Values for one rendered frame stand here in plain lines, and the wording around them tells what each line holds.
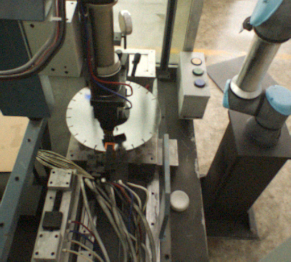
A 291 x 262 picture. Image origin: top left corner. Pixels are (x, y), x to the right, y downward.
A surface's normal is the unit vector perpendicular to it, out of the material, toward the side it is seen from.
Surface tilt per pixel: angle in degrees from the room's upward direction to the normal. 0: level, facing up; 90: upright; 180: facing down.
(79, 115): 0
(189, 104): 90
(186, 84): 0
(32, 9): 59
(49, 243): 0
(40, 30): 90
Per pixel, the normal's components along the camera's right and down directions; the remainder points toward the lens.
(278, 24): -0.33, 0.80
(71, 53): -0.02, 0.77
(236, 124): 0.05, -0.64
